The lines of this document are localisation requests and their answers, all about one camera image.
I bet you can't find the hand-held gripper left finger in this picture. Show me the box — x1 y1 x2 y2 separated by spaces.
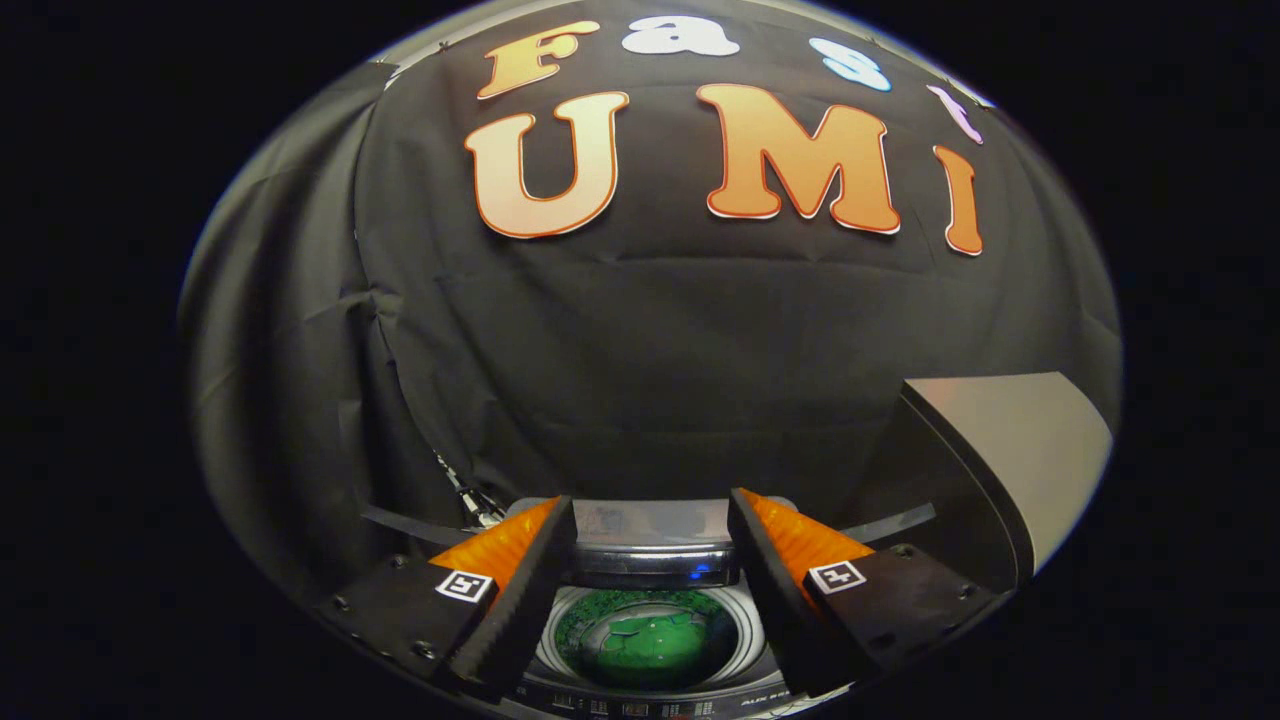
315 495 581 701

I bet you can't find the dark grey washing machine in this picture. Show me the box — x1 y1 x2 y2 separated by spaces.
505 497 801 720

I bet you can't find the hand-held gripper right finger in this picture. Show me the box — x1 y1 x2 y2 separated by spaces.
727 487 1006 699

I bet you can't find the green polo shirt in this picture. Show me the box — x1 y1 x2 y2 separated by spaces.
583 610 715 683

